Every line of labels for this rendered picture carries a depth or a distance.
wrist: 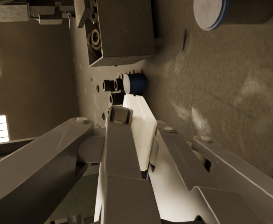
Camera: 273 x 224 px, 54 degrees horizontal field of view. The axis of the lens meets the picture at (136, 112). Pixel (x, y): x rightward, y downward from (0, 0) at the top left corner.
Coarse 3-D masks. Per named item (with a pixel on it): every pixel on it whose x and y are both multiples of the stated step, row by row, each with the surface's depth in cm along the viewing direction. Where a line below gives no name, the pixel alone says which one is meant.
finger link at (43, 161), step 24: (72, 120) 13; (48, 144) 10; (72, 144) 10; (0, 168) 7; (24, 168) 8; (48, 168) 8; (72, 168) 11; (0, 192) 6; (24, 192) 7; (48, 192) 9; (0, 216) 6; (24, 216) 7; (48, 216) 9
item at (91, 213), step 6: (72, 216) 733; (78, 216) 696; (84, 216) 712; (90, 216) 719; (48, 222) 679; (54, 222) 714; (60, 222) 667; (66, 222) 714; (72, 222) 712; (78, 222) 701; (84, 222) 716; (90, 222) 722
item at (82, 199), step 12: (96, 168) 344; (84, 180) 321; (96, 180) 326; (72, 192) 317; (84, 192) 322; (96, 192) 328; (60, 204) 314; (72, 204) 319; (84, 204) 324; (60, 216) 315
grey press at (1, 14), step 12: (0, 0) 278; (12, 0) 288; (24, 0) 303; (36, 0) 321; (48, 0) 325; (84, 0) 318; (0, 12) 315; (12, 12) 320; (24, 12) 326; (36, 12) 339; (48, 12) 344; (60, 12) 371; (84, 12) 331
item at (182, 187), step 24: (168, 144) 12; (168, 168) 11; (192, 168) 10; (168, 192) 10; (192, 192) 8; (216, 192) 7; (168, 216) 10; (192, 216) 8; (216, 216) 6; (240, 216) 6
